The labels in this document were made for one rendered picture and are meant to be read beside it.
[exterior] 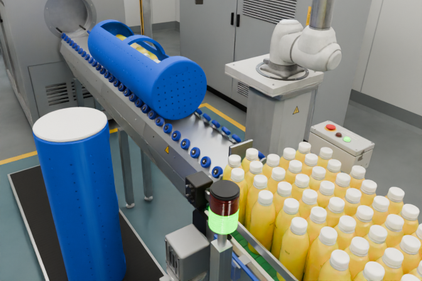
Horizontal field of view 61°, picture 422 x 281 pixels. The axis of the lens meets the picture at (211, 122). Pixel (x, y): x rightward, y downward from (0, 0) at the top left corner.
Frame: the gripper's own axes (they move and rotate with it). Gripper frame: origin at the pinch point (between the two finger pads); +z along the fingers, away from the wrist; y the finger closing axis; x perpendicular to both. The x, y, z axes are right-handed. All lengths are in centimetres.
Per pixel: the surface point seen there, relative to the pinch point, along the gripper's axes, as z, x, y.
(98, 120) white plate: 46, -43, 10
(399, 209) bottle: 43, 38, 85
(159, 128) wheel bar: 57, -18, 3
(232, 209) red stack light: 26, -14, 92
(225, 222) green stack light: 30, -15, 92
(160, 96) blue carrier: 40.9, -17.1, 3.2
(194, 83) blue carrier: 38.3, -1.0, -2.4
